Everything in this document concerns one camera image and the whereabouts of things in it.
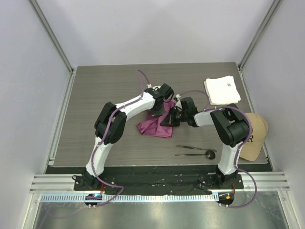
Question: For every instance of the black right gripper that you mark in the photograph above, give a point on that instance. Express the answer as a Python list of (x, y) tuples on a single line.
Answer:
[(167, 121)]

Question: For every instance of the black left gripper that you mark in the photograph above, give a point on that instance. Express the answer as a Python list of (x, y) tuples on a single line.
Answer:
[(155, 113)]

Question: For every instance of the magenta cloth napkin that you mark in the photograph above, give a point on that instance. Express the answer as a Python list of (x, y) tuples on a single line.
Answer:
[(152, 125)]

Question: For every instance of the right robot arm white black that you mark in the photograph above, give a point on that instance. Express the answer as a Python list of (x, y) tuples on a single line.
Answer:
[(233, 128)]

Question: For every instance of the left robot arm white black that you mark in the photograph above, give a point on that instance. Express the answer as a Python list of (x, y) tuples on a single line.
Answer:
[(110, 125)]

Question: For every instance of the dark metal fork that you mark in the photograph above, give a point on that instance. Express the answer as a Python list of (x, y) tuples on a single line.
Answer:
[(196, 148)]

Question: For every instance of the dark metal spoon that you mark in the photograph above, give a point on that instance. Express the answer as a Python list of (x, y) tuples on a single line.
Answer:
[(210, 154)]

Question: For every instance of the white folded towel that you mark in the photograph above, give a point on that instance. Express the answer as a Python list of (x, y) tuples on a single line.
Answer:
[(222, 91)]

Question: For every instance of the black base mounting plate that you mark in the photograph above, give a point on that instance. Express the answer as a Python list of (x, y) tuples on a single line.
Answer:
[(157, 180)]

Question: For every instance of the tan baseball cap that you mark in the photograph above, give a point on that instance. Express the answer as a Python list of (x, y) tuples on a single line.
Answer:
[(251, 150)]

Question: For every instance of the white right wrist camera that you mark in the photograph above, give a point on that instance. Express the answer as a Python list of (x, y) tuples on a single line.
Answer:
[(177, 100)]

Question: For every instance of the slotted cable duct strip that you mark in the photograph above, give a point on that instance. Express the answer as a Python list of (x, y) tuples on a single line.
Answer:
[(95, 197)]

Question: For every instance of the aluminium front rail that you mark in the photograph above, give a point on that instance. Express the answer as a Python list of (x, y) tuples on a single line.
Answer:
[(63, 183)]

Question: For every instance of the aluminium frame post left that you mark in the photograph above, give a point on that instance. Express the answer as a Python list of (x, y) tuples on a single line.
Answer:
[(49, 31)]

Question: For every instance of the aluminium frame post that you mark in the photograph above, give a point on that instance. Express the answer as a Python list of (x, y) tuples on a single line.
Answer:
[(49, 31), (275, 4)]

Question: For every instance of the aluminium frame post right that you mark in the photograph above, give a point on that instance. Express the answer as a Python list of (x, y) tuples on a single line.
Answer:
[(275, 4)]

